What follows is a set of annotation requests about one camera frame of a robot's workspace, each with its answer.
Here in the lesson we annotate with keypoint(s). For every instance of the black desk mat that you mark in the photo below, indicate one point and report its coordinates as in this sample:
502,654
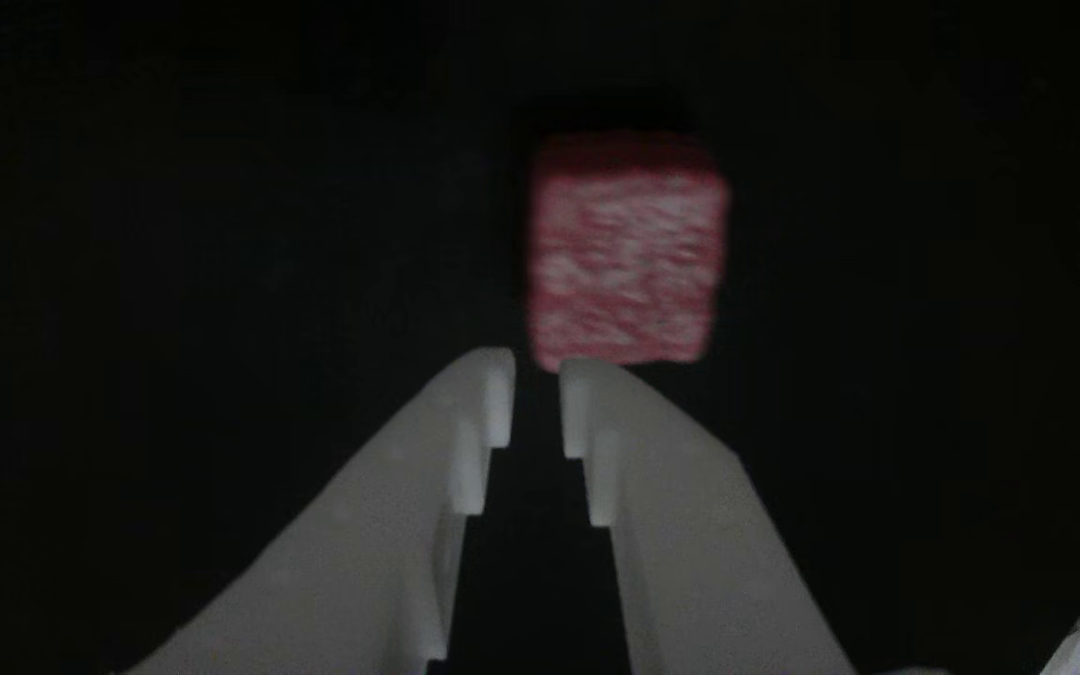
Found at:
221,234

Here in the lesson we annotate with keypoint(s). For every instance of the red speckled toy block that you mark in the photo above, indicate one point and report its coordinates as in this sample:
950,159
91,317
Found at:
629,248

